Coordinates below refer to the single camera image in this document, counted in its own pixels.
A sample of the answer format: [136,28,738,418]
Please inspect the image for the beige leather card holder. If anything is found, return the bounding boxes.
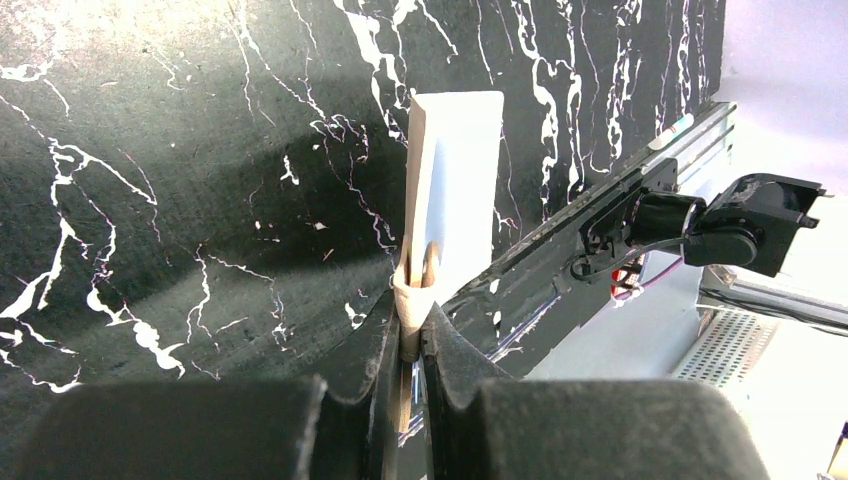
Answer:
[392,90,504,433]

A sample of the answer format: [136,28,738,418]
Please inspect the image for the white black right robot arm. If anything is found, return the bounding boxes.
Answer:
[570,173,826,283]

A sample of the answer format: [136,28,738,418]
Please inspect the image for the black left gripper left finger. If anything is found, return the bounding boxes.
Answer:
[14,292,399,479]

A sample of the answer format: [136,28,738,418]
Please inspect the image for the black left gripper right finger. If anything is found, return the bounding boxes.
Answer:
[421,307,768,479]

